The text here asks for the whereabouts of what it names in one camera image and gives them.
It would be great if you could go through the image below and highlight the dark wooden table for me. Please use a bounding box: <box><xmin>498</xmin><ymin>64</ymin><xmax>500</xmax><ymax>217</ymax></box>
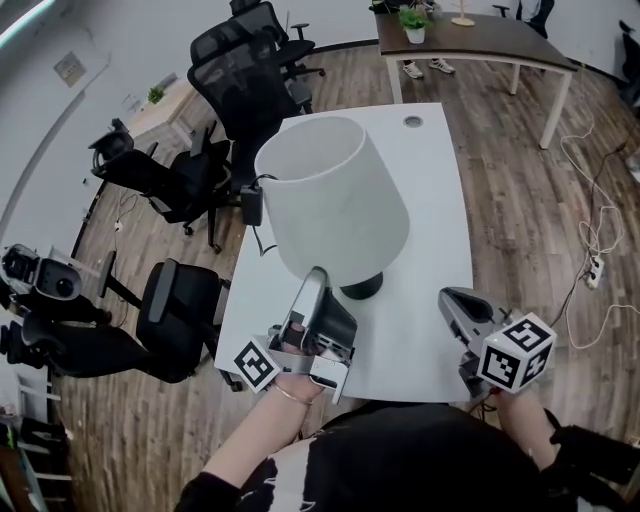
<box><xmin>373</xmin><ymin>8</ymin><xmax>580</xmax><ymax>150</ymax></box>

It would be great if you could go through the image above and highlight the white floor cable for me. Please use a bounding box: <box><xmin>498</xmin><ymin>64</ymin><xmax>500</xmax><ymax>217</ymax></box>
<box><xmin>558</xmin><ymin>107</ymin><xmax>640</xmax><ymax>351</ymax></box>

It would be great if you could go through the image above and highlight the person's left forearm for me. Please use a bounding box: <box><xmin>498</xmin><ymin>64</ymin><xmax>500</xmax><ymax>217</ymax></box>
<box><xmin>199</xmin><ymin>372</ymin><xmax>326</xmax><ymax>499</ymax></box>

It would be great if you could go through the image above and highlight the metal shelf rack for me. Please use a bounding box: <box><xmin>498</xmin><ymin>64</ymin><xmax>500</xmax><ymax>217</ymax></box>
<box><xmin>0</xmin><ymin>369</ymin><xmax>74</xmax><ymax>512</ymax></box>

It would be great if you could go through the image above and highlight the black power adapter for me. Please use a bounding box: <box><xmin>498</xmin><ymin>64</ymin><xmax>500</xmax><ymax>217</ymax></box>
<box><xmin>240</xmin><ymin>185</ymin><xmax>264</xmax><ymax>227</ymax></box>

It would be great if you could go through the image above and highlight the small wooden stand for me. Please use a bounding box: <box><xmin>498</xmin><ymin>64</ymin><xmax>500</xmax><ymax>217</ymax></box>
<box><xmin>450</xmin><ymin>0</ymin><xmax>479</xmax><ymax>27</ymax></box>

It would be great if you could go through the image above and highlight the white shade table lamp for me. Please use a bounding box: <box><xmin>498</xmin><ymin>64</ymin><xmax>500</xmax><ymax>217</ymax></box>
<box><xmin>253</xmin><ymin>115</ymin><xmax>411</xmax><ymax>301</ymax></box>

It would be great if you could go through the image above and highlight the person's right forearm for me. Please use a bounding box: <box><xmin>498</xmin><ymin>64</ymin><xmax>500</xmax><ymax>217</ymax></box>
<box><xmin>492</xmin><ymin>387</ymin><xmax>559</xmax><ymax>474</ymax></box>

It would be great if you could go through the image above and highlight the tall black mesh office chair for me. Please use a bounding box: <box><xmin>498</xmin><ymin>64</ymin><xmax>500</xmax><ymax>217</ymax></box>
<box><xmin>187</xmin><ymin>17</ymin><xmax>315</xmax><ymax>206</ymax></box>

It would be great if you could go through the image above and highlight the grey wall panel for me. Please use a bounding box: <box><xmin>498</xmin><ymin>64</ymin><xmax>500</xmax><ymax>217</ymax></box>
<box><xmin>53</xmin><ymin>50</ymin><xmax>87</xmax><ymax>89</ymax></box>

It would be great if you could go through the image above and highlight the green plant in white pot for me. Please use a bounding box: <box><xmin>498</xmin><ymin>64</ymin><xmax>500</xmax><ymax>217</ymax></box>
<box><xmin>397</xmin><ymin>7</ymin><xmax>434</xmax><ymax>46</ymax></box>

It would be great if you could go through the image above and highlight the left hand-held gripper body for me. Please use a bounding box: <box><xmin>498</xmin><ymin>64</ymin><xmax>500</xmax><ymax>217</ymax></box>
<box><xmin>233</xmin><ymin>298</ymin><xmax>359</xmax><ymax>407</ymax></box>

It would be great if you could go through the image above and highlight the light wooden desk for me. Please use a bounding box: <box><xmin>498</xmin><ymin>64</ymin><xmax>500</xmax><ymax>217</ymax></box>
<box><xmin>123</xmin><ymin>78</ymin><xmax>202</xmax><ymax>140</ymax></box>

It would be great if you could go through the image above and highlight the black lamp cable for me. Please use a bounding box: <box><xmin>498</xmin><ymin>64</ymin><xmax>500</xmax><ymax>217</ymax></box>
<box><xmin>248</xmin><ymin>172</ymin><xmax>280</xmax><ymax>256</ymax></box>

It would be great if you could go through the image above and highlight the white power strip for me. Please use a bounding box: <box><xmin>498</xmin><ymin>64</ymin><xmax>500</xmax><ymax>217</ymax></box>
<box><xmin>585</xmin><ymin>253</ymin><xmax>607</xmax><ymax>291</ymax></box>

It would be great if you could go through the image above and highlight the grey and black camera device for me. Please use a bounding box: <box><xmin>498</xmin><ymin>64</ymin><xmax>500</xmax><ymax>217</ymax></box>
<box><xmin>0</xmin><ymin>243</ymin><xmax>84</xmax><ymax>304</ymax></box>

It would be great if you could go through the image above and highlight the thin gold bracelet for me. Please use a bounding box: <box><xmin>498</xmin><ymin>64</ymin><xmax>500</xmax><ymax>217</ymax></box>
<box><xmin>274</xmin><ymin>382</ymin><xmax>315</xmax><ymax>407</ymax></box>

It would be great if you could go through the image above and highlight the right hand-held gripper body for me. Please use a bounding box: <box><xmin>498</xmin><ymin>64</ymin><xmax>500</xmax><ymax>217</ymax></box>
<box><xmin>456</xmin><ymin>308</ymin><xmax>558</xmax><ymax>402</ymax></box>

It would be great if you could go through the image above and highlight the person's black top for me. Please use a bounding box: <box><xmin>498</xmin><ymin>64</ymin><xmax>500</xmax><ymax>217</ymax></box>
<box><xmin>172</xmin><ymin>399</ymin><xmax>640</xmax><ymax>512</ymax></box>

